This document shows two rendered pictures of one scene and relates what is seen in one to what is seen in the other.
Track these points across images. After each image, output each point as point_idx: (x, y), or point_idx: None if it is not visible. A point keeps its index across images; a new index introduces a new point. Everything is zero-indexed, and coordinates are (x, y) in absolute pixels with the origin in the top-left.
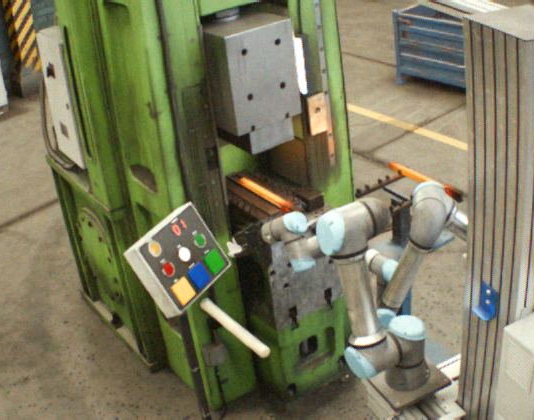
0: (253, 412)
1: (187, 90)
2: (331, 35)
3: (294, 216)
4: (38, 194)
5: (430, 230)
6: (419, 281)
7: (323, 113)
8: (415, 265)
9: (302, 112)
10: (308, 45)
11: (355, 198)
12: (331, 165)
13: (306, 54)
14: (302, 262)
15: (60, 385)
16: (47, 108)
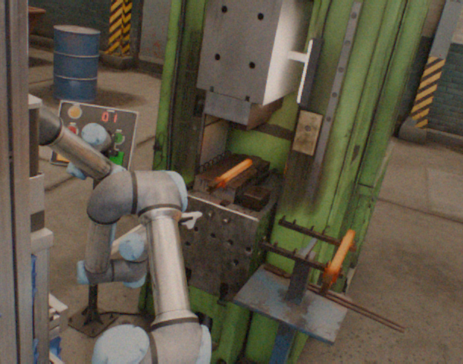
0: (145, 331)
1: (195, 33)
2: (361, 61)
3: (89, 124)
4: None
5: (93, 196)
6: None
7: (313, 136)
8: (89, 230)
9: (295, 123)
10: (317, 52)
11: None
12: (307, 195)
13: (312, 61)
14: (69, 164)
15: (129, 230)
16: (398, 149)
